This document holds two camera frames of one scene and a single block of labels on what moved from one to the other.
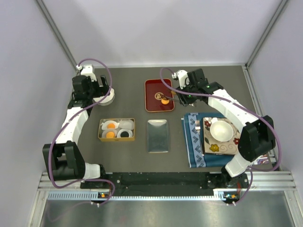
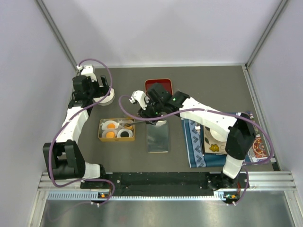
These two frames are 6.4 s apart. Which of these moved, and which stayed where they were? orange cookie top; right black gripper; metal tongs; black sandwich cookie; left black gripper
Moved: metal tongs; right black gripper
Stayed: left black gripper; orange cookie top; black sandwich cookie
